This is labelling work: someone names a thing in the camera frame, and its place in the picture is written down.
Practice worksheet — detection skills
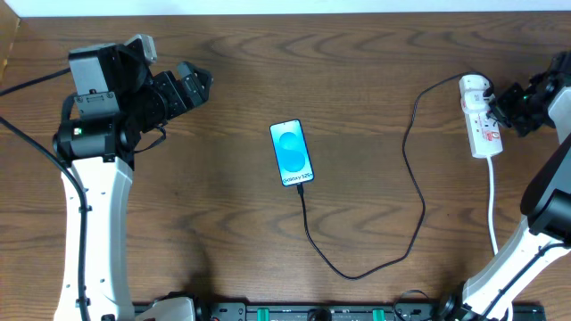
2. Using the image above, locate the blue screen Galaxy smartphone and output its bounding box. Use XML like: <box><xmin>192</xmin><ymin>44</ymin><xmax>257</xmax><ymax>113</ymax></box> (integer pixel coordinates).
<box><xmin>269</xmin><ymin>119</ymin><xmax>315</xmax><ymax>186</ymax></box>

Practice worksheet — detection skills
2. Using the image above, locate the white power strip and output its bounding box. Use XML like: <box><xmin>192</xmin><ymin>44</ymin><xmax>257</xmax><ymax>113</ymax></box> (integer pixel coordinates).
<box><xmin>460</xmin><ymin>92</ymin><xmax>503</xmax><ymax>159</ymax></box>

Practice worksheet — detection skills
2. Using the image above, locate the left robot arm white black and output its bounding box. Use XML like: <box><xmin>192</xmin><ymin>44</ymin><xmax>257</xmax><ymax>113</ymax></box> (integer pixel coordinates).
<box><xmin>54</xmin><ymin>35</ymin><xmax>212</xmax><ymax>320</ymax></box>

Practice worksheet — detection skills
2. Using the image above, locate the black USB charging cable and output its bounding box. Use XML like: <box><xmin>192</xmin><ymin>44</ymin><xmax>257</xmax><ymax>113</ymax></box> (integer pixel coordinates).
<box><xmin>295</xmin><ymin>70</ymin><xmax>495</xmax><ymax>282</ymax></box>

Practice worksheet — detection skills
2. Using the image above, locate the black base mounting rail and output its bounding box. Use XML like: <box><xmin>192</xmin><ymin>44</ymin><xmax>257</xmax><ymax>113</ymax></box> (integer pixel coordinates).
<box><xmin>133</xmin><ymin>301</ymin><xmax>548</xmax><ymax>321</ymax></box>

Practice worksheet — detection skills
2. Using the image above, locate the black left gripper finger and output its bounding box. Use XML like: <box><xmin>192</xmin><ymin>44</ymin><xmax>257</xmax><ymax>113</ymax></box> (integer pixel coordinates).
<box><xmin>177</xmin><ymin>62</ymin><xmax>194</xmax><ymax>89</ymax></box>
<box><xmin>186</xmin><ymin>63</ymin><xmax>213</xmax><ymax>107</ymax></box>

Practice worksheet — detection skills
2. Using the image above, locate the black left camera cable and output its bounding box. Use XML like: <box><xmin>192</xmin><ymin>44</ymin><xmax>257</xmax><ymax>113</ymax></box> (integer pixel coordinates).
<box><xmin>0</xmin><ymin>66</ymin><xmax>93</xmax><ymax>321</ymax></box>

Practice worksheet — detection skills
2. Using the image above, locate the white USB charger plug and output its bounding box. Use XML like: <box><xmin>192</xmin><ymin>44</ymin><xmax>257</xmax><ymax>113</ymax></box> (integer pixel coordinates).
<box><xmin>459</xmin><ymin>74</ymin><xmax>493</xmax><ymax>114</ymax></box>

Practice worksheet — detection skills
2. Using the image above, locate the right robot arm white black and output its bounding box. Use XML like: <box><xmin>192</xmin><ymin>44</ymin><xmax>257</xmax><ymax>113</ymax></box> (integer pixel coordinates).
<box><xmin>434</xmin><ymin>52</ymin><xmax>570</xmax><ymax>320</ymax></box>

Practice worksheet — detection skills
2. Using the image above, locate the white power strip cord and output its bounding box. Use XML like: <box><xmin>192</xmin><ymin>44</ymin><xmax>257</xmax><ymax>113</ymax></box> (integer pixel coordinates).
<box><xmin>485</xmin><ymin>156</ymin><xmax>514</xmax><ymax>321</ymax></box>

